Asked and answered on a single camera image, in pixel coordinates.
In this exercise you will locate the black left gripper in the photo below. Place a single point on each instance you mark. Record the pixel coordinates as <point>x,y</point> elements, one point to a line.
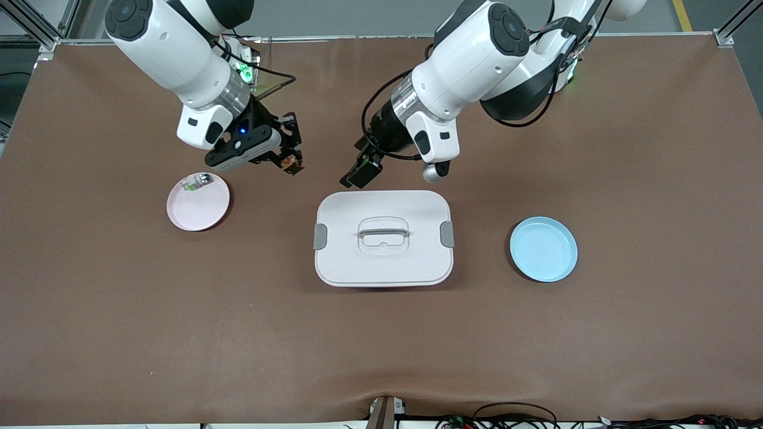
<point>387,130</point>

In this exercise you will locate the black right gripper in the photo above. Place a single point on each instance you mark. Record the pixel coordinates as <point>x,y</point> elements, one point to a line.
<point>261,117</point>

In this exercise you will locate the orange and black switch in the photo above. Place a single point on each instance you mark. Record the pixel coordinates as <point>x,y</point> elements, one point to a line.
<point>290,162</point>

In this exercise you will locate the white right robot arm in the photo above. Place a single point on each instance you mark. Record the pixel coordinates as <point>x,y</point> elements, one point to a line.
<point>173,53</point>

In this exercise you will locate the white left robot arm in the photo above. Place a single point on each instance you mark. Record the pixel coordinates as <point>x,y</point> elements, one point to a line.
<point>471,59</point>

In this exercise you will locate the grey box latch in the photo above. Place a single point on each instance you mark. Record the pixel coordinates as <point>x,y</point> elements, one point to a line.
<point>447,234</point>
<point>320,237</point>

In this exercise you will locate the pale pink round plate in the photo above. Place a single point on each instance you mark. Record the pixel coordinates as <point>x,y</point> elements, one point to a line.
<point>199,208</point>

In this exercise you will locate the white lidded storage box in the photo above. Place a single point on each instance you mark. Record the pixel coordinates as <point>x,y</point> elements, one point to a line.
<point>384,262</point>

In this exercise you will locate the light blue round plate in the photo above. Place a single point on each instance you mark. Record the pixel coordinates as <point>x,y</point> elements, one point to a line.
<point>543,249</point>

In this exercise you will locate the metal table edge bracket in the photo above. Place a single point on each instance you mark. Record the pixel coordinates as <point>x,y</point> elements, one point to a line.
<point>384,414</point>

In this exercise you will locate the aluminium frame post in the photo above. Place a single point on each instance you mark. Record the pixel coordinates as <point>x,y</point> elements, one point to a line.
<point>730,30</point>
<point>45,30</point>

